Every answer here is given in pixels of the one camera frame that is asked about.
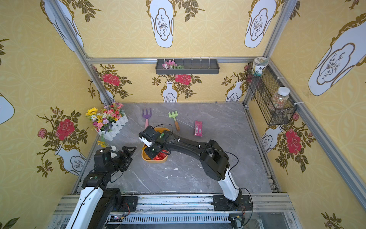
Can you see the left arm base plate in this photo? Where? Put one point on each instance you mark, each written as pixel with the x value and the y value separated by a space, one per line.
pixel 129 203

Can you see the clear jar white lid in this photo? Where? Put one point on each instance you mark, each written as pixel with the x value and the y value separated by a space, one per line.
pixel 279 98

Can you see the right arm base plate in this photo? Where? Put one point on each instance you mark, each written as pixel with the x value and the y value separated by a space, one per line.
pixel 243 202

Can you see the jar with patterned label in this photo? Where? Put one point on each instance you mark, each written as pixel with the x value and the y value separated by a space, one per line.
pixel 259 66

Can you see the red tea bag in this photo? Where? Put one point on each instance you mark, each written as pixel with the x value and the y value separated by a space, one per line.
pixel 161 155

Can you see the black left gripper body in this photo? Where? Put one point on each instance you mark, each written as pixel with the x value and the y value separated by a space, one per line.
pixel 124 157

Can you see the long pink tea bag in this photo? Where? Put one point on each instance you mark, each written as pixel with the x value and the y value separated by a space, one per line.
pixel 198 128

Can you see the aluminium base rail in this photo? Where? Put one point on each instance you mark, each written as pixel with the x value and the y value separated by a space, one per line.
pixel 270 211

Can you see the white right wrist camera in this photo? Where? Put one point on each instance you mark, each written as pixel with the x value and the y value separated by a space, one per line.
pixel 145 141

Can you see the yellow plastic storage box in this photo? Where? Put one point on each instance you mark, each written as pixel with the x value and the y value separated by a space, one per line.
pixel 149 160

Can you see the purple toy rake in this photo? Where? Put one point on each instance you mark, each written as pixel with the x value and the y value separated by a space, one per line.
pixel 147 113

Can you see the grey wall shelf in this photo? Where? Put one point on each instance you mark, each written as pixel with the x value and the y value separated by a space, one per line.
pixel 197 65

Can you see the black wire basket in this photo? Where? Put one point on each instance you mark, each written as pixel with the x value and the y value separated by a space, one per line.
pixel 261 89

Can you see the green toy rake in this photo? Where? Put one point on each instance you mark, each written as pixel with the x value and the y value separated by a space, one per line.
pixel 174 115

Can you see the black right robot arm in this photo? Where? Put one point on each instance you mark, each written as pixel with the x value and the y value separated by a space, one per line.
pixel 213 159

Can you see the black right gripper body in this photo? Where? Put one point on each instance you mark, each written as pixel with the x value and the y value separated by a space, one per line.
pixel 154 147

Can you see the flower box white fence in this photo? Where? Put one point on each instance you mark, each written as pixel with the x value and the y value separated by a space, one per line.
pixel 107 121

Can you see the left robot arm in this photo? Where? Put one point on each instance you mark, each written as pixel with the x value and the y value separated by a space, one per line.
pixel 96 201

